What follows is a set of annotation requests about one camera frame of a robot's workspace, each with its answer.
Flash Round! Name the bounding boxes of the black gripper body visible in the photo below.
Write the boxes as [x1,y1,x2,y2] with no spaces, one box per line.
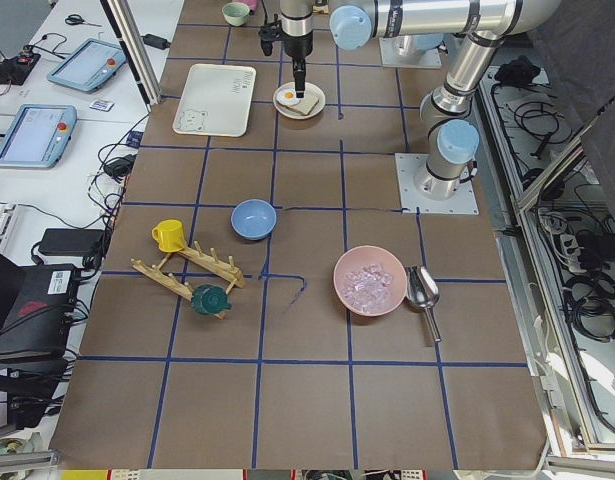
[258,13,313,98]

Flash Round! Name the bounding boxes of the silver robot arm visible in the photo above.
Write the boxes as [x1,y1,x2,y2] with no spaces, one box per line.
[325,0,559,201]

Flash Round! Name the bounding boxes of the white round plate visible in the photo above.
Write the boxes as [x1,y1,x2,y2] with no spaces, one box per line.
[272,82,326,120]

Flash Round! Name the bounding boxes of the bread slice on plate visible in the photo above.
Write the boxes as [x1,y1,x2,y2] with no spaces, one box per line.
[285,93,319,116]

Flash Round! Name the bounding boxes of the fake fried egg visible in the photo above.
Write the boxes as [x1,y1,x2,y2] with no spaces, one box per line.
[275,88,301,107]

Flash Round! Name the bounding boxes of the pink cloth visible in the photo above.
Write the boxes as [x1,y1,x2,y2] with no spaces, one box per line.
[242,0,259,12]

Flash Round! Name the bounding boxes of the light green bowl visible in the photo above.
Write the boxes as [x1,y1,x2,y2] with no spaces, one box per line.
[222,1,250,27]

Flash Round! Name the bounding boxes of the cream bear tray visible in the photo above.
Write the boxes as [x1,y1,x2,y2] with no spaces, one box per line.
[172,64,256,137]

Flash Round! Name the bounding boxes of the blue bowl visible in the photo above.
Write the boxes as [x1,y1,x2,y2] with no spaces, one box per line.
[231,199,277,241]

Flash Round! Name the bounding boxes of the far teach pendant tablet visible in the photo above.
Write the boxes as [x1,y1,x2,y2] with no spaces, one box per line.
[46,38,126,92]

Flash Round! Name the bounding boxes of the teach pendant tablet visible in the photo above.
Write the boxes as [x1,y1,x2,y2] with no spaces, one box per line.
[46,38,126,92]
[0,104,77,169]

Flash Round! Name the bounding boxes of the yellow mug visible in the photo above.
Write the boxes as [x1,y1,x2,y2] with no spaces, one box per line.
[151,219,187,253]

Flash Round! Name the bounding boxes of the black scissors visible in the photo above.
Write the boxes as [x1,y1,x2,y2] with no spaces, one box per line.
[64,14,100,27]

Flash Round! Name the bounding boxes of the wooden cup rack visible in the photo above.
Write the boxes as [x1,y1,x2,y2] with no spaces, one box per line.
[130,240,247,321]

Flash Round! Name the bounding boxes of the pink bowl with ice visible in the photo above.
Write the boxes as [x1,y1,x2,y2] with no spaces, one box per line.
[333,245,408,317]

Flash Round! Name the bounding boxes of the dark green mug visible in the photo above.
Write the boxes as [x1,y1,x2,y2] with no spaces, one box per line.
[191,284,231,315]

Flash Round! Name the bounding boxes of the metal scoop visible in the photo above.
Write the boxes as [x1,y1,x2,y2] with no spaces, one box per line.
[405,265,442,343]

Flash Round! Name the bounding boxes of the near teach pendant tablet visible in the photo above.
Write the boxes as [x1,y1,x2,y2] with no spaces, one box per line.
[0,104,77,169]

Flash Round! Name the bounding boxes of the black power adapter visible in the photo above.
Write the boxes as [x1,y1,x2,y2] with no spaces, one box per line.
[38,228,103,257]

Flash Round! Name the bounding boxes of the white power strip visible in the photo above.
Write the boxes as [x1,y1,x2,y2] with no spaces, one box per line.
[559,233,585,274]

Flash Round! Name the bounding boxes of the black computer box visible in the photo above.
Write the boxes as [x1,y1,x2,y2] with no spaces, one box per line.
[0,253,80,363]

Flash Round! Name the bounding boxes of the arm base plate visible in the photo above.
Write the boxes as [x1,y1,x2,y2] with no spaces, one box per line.
[395,153,479,215]
[379,34,443,69]

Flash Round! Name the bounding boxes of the aluminium frame post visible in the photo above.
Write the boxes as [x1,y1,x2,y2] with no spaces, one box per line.
[100,0,162,106]

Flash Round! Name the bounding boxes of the black cable bundle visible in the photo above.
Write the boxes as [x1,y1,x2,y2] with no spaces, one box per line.
[561,277,615,344]

